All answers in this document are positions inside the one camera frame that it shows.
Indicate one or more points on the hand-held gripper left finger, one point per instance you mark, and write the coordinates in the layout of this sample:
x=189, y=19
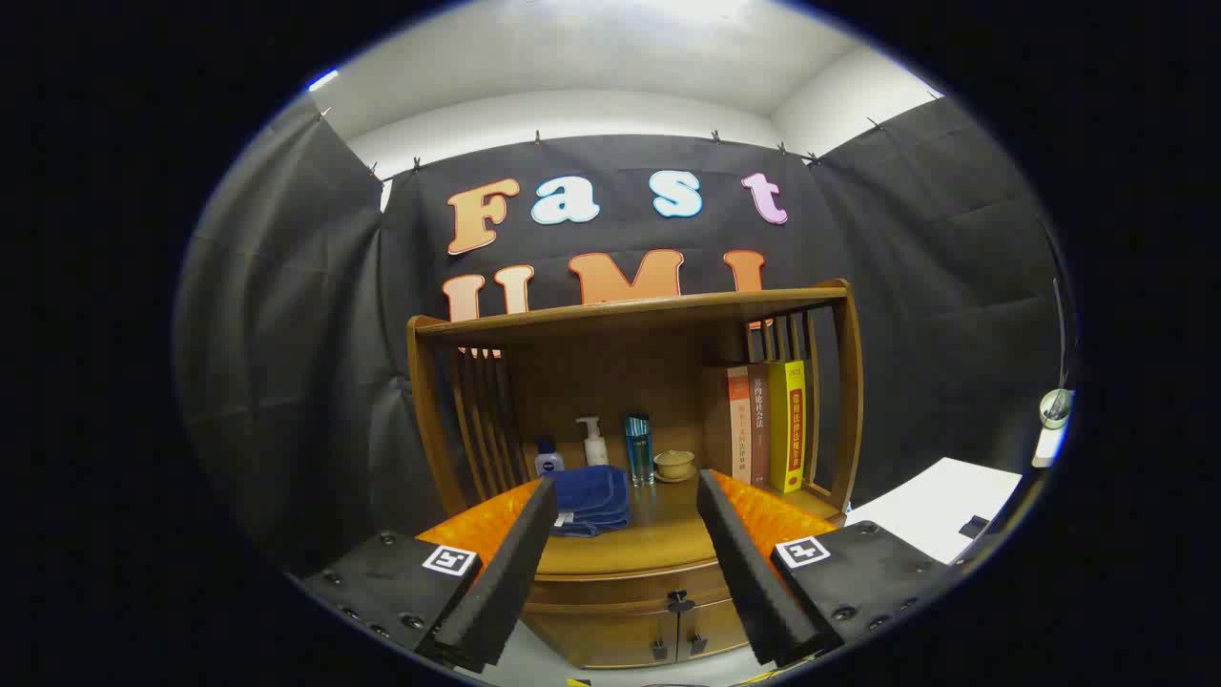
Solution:
x=506, y=572

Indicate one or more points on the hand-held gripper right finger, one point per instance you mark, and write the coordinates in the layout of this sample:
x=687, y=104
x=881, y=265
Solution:
x=749, y=572

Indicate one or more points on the black drawer knob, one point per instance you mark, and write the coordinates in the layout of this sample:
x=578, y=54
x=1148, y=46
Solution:
x=679, y=602

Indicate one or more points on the wooden drawer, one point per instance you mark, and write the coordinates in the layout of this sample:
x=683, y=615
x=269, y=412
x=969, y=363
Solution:
x=610, y=587

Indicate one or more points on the wooden cabinet door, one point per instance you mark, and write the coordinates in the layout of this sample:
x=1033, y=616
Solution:
x=715, y=625
x=601, y=639

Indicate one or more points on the wooden countertop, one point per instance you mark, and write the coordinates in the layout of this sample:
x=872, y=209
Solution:
x=658, y=534

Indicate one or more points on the white drawer unit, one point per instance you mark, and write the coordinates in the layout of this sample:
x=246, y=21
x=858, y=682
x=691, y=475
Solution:
x=935, y=506

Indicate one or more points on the wooden cabinet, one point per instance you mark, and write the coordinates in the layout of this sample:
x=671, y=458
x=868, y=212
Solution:
x=610, y=382

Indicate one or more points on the small white blue-capped bottle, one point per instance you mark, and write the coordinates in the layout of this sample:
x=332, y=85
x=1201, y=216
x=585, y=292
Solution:
x=548, y=463

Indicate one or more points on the blue folded towel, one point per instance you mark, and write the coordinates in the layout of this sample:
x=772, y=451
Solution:
x=596, y=496

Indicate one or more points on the beige lidded teacup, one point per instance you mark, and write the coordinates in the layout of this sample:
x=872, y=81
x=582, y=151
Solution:
x=673, y=465

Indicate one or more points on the orange and white book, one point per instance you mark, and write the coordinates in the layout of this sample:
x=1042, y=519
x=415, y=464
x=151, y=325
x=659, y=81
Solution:
x=738, y=429

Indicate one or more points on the brown book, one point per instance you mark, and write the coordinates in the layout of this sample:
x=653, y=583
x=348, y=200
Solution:
x=759, y=429

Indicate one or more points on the yellow book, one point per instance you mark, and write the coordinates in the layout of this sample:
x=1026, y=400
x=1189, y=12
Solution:
x=788, y=429

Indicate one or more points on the white pump bottle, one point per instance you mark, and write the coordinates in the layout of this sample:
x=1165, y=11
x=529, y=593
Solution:
x=595, y=448

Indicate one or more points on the clear blue bottle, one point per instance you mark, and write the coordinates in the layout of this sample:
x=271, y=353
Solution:
x=639, y=453

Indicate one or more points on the white and green round device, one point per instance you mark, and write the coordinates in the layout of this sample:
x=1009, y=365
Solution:
x=1055, y=408

